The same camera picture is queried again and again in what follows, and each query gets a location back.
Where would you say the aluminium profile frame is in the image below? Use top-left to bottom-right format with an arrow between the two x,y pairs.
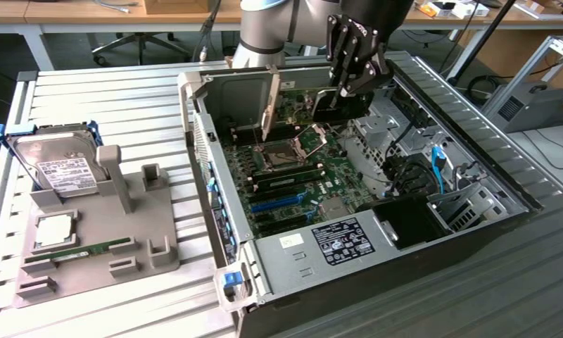
481,35 -> 563,117

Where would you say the black slanted pole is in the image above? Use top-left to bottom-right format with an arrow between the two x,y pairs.
445,0 -> 517,85

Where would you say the white orange small box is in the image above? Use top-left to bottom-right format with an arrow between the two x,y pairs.
425,1 -> 457,18

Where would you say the silver CPU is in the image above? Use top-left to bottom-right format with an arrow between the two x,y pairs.
35,215 -> 76,247

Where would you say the CPU socket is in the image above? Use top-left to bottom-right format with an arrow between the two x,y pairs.
257,139 -> 310,173

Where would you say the wooden desk with small boxes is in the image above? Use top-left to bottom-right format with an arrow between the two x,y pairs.
393,0 -> 563,43

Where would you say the grey parts rack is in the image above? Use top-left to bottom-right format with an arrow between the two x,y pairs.
11,144 -> 182,311

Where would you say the open black PC case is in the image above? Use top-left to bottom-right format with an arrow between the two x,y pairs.
177,58 -> 543,338

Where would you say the thin metal locking lever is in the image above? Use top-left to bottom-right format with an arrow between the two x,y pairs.
250,118 -> 265,149

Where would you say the grey computer tower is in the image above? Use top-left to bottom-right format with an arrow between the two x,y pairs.
482,80 -> 563,133

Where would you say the green motherboard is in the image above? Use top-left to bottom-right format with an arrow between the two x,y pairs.
220,123 -> 381,239

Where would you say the office chair base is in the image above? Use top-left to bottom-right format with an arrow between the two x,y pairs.
91,31 -> 192,66

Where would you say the green RAM stick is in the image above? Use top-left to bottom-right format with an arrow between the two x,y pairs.
25,239 -> 132,265

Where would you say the metal drive cage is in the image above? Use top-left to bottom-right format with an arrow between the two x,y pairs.
346,93 -> 452,170

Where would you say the blue case latch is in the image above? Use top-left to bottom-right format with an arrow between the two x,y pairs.
220,270 -> 244,288

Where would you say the black labelled RAM stick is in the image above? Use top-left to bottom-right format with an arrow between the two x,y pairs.
250,167 -> 328,193

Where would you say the hard disk in blue caddy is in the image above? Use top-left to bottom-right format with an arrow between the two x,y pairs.
0,119 -> 112,200

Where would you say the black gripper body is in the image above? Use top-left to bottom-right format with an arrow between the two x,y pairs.
340,0 -> 417,68

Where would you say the black wire bundle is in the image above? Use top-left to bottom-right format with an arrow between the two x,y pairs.
382,121 -> 441,198

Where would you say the silver chipset heatsink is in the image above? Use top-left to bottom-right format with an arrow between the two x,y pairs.
318,199 -> 353,219

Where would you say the metal disk bay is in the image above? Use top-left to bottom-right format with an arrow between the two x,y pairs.
426,182 -> 508,233

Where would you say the blue wire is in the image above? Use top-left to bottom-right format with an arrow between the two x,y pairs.
430,146 -> 450,194

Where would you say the grey power supply unit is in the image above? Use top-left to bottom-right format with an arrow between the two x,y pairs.
253,209 -> 400,296

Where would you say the metal socket cover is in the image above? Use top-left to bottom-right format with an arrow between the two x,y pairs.
293,123 -> 333,159

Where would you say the graphics card with metal bracket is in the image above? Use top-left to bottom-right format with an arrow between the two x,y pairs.
260,64 -> 376,142

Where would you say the wooden desk with cardboard box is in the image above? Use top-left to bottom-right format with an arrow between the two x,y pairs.
0,0 -> 244,71

